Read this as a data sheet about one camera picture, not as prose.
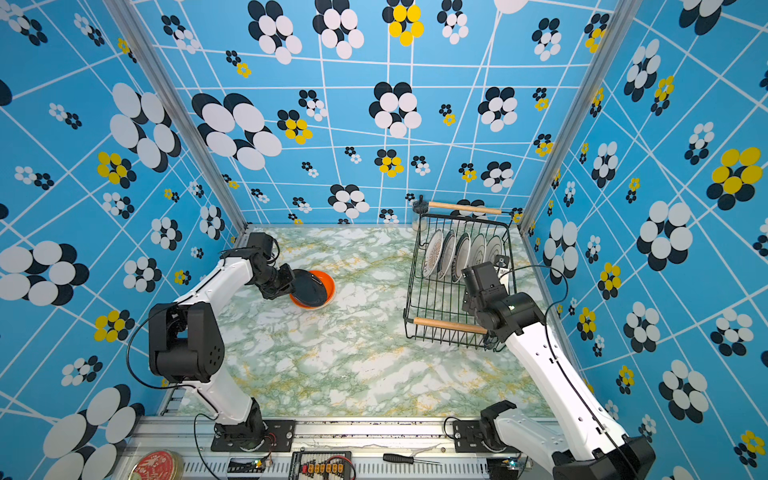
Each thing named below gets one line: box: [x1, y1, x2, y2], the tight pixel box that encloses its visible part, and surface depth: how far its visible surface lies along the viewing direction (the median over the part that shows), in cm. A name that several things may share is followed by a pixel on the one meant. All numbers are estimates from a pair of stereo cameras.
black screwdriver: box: [383, 453, 442, 466], surface depth 72 cm
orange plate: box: [290, 270, 336, 310], surface depth 102 cm
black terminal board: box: [290, 447, 356, 480], surface depth 70 cm
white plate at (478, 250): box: [470, 234, 486, 268], surface depth 104 cm
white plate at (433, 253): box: [422, 230, 444, 277], surface depth 107 cm
